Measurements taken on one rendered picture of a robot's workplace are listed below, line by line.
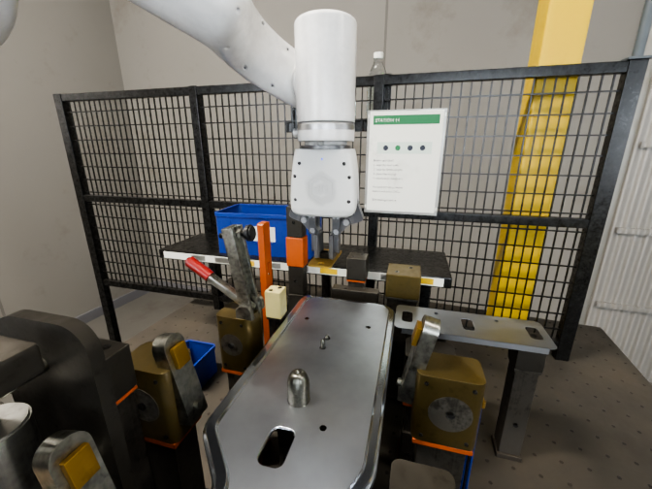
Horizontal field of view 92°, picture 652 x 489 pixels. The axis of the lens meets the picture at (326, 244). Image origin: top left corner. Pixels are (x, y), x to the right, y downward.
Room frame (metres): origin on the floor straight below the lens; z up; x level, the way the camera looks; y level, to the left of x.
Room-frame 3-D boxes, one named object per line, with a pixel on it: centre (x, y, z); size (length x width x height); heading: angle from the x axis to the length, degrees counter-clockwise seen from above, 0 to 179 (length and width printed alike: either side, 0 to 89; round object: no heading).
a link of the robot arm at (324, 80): (0.49, 0.00, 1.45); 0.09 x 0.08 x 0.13; 16
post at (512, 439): (0.53, -0.40, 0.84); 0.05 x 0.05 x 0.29; 75
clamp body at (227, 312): (0.53, 0.18, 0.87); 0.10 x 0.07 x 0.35; 75
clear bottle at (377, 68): (1.11, -0.16, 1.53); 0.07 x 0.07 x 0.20
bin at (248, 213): (0.98, 0.18, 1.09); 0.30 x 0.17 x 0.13; 78
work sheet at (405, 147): (0.99, -0.24, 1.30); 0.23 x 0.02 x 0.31; 75
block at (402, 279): (0.72, -0.19, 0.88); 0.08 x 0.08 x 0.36; 75
